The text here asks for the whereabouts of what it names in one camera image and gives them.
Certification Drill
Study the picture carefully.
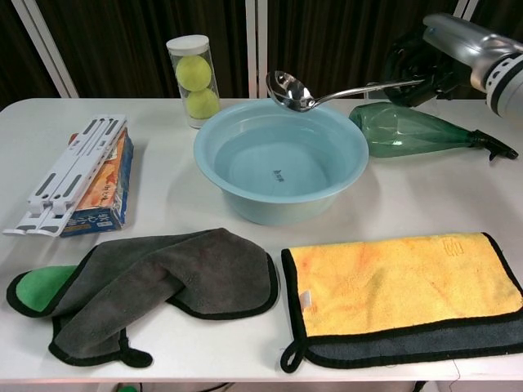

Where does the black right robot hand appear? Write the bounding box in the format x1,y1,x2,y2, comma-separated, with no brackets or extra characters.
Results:
383,28,472,109

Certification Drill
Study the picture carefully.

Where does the blue and orange carton box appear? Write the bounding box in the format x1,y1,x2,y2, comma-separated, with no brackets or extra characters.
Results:
59,126,135,238

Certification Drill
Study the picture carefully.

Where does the white upright frame post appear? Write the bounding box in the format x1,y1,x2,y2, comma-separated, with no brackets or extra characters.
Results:
244,0,269,99

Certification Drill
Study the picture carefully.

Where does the light blue plastic basin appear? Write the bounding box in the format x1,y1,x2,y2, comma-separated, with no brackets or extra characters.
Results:
193,97,370,226

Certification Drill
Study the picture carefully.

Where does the white slanted frame post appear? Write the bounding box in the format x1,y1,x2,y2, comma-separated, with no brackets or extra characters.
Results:
16,0,79,99
451,0,483,20

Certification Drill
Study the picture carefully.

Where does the stainless steel ladle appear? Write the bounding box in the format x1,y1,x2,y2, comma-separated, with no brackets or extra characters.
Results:
265,69,426,112

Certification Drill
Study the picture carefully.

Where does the clear tennis ball tube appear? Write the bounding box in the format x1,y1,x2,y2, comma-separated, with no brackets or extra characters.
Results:
166,35,221,130

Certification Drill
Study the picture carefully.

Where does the dark brown curtain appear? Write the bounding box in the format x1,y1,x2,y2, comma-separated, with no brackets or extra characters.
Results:
0,0,523,101

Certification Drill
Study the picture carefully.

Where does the yellow-green tennis ball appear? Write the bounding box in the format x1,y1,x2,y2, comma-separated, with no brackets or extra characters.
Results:
186,87,221,120
175,56,213,91

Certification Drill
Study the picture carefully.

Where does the yellow and grey microfibre towel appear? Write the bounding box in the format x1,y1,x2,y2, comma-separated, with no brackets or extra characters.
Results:
279,231,523,373

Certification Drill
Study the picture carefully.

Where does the grey and green microfibre towel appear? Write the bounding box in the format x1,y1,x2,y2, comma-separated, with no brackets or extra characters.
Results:
6,227,281,368

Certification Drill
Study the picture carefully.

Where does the white folding laptop stand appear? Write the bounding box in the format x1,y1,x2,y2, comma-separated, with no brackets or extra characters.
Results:
2,114,127,237

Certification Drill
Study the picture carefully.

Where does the green plastic spray bottle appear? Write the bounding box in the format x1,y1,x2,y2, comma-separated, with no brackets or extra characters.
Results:
348,101,519,162

